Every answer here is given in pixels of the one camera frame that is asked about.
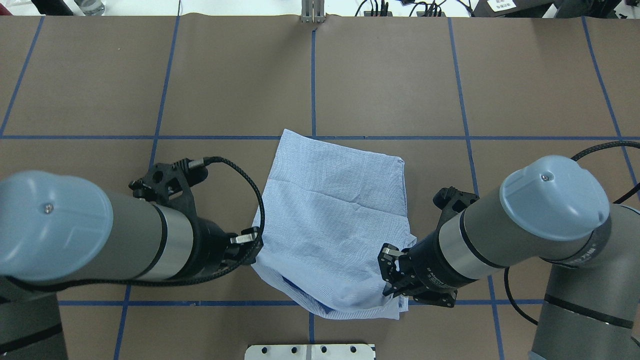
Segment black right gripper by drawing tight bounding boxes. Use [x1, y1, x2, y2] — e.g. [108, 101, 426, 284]
[377, 232, 463, 308]

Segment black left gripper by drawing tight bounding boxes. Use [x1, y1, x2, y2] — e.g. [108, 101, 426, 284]
[190, 218, 261, 278]

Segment blue striped button shirt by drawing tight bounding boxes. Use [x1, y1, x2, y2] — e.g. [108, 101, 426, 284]
[252, 129, 417, 321]

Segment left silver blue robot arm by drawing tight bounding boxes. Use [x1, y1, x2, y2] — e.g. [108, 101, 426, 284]
[1, 161, 265, 360]

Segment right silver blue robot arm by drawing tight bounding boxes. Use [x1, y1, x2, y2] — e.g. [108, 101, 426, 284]
[377, 155, 640, 360]

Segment clear bottle black lid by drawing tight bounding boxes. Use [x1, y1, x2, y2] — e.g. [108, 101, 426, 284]
[74, 0, 105, 17]

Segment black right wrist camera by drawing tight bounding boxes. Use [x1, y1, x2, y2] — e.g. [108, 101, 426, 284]
[432, 186, 480, 229]

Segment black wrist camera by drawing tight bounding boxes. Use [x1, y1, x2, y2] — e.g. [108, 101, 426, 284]
[432, 186, 480, 229]
[128, 158, 209, 213]

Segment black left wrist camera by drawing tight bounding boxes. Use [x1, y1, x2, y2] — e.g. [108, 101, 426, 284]
[128, 158, 209, 213]

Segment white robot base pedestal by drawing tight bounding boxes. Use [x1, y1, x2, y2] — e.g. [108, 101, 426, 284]
[244, 343, 377, 360]

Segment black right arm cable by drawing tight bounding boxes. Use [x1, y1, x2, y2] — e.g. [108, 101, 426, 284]
[502, 141, 640, 328]

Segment aluminium frame post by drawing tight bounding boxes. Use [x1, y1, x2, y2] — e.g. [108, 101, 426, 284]
[300, 0, 326, 24]

